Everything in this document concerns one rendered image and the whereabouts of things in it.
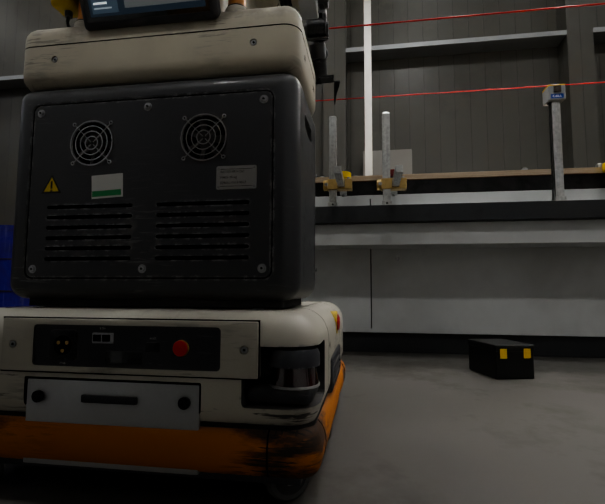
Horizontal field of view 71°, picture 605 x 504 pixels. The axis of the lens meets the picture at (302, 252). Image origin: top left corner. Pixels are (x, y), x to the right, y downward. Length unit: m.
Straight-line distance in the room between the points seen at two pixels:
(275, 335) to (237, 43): 0.50
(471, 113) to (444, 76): 0.64
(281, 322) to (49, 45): 0.68
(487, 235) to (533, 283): 0.39
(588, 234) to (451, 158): 4.11
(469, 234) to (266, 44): 1.47
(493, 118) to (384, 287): 4.55
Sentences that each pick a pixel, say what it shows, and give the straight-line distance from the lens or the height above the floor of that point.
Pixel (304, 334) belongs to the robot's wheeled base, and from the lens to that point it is 0.63.
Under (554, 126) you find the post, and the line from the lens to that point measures 2.26.
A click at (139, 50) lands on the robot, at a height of 0.74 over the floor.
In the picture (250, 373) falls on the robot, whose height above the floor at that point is 0.20.
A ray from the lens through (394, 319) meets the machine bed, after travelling 2.21.
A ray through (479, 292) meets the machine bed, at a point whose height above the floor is 0.30.
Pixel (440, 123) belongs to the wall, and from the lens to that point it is 6.31.
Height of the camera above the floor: 0.31
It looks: 5 degrees up
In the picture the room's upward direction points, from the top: straight up
